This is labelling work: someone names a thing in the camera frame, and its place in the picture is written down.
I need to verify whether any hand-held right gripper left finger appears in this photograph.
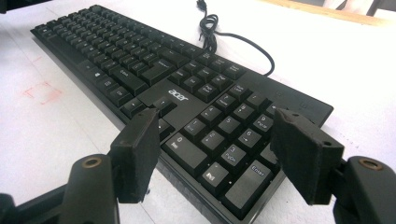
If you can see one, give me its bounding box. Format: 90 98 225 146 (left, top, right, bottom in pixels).
108 106 162 204

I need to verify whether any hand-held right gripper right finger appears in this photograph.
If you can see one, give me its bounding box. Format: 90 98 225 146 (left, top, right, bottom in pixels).
270 107 346 206

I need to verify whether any black computer keyboard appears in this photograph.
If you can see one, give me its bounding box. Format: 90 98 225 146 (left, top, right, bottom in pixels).
30 4 334 221

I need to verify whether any white board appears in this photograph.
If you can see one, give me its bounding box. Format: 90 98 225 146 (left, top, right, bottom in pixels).
0 0 396 224

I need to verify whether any wooden table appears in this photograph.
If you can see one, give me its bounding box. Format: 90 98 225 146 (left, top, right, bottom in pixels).
261 0 389 28

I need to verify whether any black keyboard cable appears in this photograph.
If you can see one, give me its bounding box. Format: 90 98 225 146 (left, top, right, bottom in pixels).
195 0 276 77

